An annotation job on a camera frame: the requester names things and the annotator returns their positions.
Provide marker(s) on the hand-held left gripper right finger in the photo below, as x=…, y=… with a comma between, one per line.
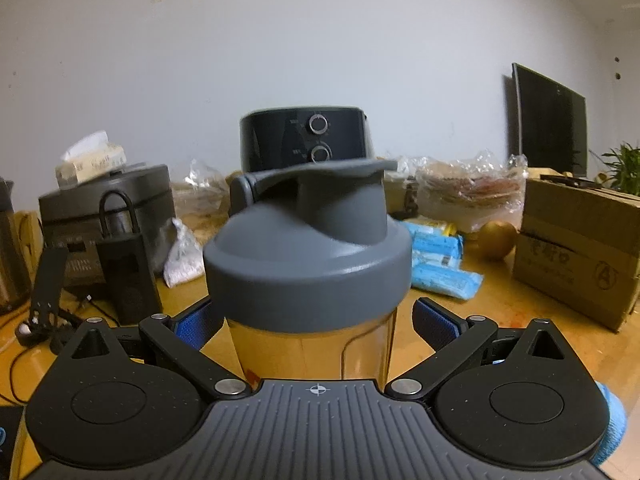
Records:
x=440, y=322

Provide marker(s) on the black flat television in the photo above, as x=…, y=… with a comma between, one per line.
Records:
x=550, y=120

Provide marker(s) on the brown cardboard box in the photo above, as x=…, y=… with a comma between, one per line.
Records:
x=575, y=240

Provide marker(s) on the clear shaker bottle grey lid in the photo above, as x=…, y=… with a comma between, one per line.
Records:
x=310, y=270

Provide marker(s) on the black flat frame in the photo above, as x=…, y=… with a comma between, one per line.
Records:
x=570, y=180

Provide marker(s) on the green potted plant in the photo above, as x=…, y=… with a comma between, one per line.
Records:
x=625, y=165

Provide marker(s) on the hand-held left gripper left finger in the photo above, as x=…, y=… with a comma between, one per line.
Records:
x=197, y=325

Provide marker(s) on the clear bag of paper plates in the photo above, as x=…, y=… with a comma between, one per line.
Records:
x=465, y=190

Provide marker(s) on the tissue box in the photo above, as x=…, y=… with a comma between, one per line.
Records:
x=90, y=165

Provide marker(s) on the clear bag with brown paper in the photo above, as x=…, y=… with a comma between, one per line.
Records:
x=205, y=185

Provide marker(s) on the black phone stand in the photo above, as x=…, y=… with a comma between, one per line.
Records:
x=47, y=280

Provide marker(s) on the blue packet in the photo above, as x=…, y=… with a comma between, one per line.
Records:
x=445, y=280
x=437, y=251
x=435, y=229

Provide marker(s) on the grey rice cooker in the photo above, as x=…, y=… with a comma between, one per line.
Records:
x=100, y=195

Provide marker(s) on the black air fryer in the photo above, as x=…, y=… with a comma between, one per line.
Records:
x=280, y=135

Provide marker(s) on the bag of white granules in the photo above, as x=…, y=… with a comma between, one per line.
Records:
x=182, y=260

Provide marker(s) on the brown pear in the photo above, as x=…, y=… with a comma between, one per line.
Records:
x=495, y=240

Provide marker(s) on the blue microfiber cloth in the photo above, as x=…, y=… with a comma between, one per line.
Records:
x=612, y=425

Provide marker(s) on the black portable air pump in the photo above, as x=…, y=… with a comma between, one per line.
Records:
x=127, y=280

